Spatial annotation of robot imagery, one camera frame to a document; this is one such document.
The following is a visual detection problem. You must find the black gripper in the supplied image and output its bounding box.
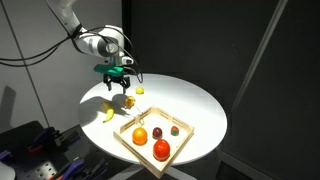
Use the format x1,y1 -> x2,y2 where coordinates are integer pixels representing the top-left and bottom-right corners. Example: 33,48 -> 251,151
102,73 -> 132,95

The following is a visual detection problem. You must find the small yellow-orange plastic fruit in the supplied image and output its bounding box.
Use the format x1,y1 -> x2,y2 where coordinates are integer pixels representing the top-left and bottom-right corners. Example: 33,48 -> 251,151
124,95 -> 137,109

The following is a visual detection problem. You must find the light wooden slatted crate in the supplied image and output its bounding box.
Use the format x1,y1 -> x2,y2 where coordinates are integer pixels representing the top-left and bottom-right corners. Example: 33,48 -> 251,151
113,105 -> 195,179

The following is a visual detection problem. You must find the yellow plastic banana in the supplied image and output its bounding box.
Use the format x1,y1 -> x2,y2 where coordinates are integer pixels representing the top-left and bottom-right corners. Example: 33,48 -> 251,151
101,101 -> 115,124

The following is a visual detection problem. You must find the orange plastic orange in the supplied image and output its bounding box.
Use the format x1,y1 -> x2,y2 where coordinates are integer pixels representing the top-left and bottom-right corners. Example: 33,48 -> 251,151
131,127 -> 149,147

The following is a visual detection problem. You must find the dark purple plastic plum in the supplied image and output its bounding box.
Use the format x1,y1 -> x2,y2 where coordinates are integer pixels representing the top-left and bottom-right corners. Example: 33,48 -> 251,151
152,127 -> 164,140

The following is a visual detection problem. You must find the small red plastic strawberry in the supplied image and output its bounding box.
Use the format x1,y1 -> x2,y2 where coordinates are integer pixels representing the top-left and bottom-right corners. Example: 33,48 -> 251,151
170,125 -> 180,137

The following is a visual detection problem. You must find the red plastic tomato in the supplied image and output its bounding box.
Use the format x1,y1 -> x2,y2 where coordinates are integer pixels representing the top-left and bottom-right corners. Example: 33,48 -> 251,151
152,138 -> 172,162

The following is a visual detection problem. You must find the purple and orange spring clamp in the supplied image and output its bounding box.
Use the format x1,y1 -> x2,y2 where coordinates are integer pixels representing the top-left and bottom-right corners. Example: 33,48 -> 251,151
49,157 -> 111,180
27,126 -> 81,154

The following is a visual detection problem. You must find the perforated metal breadboard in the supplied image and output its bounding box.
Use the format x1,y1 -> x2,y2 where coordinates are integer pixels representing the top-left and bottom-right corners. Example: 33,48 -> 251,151
0,146 -> 68,180

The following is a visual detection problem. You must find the light grey rounded object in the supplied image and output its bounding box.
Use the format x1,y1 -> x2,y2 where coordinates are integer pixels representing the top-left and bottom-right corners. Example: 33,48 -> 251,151
0,161 -> 16,180

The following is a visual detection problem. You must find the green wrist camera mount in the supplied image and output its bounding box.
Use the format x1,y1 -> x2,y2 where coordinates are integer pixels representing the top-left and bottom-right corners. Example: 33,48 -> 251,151
93,63 -> 125,78

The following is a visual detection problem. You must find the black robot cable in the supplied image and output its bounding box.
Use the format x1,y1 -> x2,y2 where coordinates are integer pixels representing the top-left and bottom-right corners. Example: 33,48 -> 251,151
0,33 -> 84,68
0,25 -> 145,84

